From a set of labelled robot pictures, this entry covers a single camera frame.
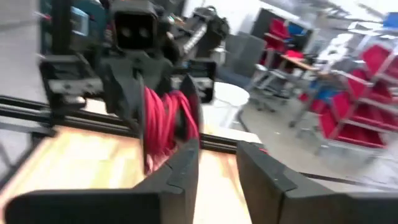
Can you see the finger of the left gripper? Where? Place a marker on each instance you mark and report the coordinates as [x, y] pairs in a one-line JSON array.
[[122, 93], [160, 79]]

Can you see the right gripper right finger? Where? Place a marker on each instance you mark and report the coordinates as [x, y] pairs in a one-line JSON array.
[[311, 208]]

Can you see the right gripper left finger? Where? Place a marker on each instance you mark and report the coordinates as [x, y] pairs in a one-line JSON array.
[[109, 208]]

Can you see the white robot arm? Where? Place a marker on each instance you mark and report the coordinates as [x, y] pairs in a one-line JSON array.
[[334, 51]]

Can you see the black labelled hub box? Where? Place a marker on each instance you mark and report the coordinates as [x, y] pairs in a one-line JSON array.
[[202, 79]]

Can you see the white round table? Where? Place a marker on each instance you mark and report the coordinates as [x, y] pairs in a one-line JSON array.
[[231, 95]]

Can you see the red shelf bin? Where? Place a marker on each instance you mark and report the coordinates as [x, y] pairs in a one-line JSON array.
[[348, 133], [351, 105], [363, 85], [377, 57]]

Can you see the grey upholstered chair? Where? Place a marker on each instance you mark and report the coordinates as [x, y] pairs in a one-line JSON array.
[[245, 54]]

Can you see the parts bin rack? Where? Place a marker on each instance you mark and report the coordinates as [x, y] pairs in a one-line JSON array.
[[280, 34]]

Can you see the blue storage bin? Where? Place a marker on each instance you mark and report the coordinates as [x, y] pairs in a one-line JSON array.
[[391, 19]]

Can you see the black frame upright post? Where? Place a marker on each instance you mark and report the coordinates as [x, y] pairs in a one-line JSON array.
[[61, 26]]

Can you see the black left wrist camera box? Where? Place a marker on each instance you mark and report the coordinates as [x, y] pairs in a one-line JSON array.
[[135, 28]]

